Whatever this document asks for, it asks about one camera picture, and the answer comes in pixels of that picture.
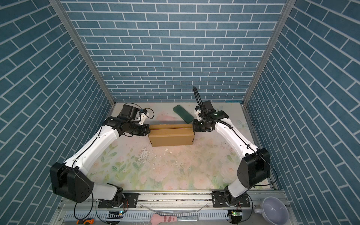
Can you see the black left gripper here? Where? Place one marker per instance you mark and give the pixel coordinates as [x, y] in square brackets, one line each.
[144, 132]

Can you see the brown cardboard box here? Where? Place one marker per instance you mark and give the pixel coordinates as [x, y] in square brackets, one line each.
[171, 135]

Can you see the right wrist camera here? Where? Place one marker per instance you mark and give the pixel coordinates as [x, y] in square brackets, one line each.
[197, 113]

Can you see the orange black screwdriver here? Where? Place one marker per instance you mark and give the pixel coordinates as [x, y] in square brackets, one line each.
[86, 221]

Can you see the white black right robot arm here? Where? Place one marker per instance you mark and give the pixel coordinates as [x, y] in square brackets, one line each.
[254, 164]

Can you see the dark green flat block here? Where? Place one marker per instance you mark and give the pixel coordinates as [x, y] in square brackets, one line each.
[184, 114]

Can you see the pink handled knife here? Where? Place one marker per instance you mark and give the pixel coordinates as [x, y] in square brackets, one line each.
[157, 219]

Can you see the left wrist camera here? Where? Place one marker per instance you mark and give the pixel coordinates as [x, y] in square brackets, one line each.
[143, 115]

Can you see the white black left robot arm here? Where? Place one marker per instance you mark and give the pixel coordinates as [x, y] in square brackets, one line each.
[69, 179]

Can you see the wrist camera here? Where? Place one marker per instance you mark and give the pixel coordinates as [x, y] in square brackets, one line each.
[197, 113]
[143, 115]

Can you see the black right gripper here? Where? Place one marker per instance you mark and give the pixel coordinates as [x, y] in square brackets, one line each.
[195, 126]

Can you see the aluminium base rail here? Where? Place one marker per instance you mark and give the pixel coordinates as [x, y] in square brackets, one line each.
[190, 207]

